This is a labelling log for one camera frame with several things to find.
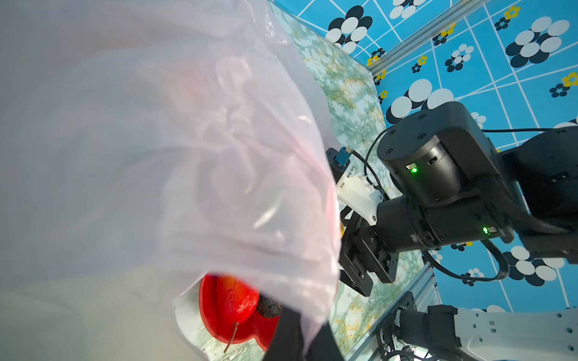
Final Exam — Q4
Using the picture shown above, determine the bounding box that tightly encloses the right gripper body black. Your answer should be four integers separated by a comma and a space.
339, 212, 399, 297

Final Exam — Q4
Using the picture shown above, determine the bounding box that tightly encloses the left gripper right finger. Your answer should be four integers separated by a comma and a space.
306, 326, 344, 361

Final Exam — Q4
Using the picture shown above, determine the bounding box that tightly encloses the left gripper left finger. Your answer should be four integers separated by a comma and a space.
263, 308, 311, 361

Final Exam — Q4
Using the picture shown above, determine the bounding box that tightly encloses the pink translucent plastic bag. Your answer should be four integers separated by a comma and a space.
1, 1, 340, 360

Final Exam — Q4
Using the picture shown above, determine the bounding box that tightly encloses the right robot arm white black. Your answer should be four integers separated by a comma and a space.
326, 102, 577, 360

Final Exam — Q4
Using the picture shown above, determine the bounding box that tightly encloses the red flower-shaped plate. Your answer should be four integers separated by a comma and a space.
199, 275, 281, 351

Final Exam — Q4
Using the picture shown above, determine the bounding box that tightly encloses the dark avocado left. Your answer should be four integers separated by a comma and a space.
256, 295, 282, 318

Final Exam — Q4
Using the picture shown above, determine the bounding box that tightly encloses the small red apple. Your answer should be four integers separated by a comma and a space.
216, 275, 260, 353

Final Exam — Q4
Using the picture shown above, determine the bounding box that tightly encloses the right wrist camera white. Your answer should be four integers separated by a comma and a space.
326, 147, 385, 226

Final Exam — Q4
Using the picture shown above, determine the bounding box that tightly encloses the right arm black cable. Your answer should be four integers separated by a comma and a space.
351, 128, 561, 284

